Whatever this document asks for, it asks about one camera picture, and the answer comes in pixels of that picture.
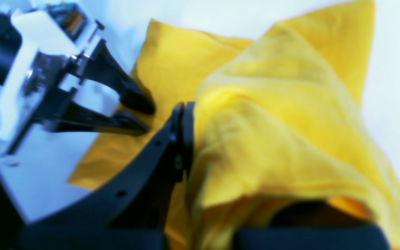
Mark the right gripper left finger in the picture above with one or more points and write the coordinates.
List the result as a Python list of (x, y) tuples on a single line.
[(129, 212)]

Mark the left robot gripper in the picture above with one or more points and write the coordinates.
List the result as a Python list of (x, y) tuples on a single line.
[(38, 49)]

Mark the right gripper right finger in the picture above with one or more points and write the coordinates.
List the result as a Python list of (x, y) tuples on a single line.
[(368, 237)]

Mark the orange yellow t-shirt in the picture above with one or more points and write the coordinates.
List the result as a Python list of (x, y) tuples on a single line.
[(277, 123)]

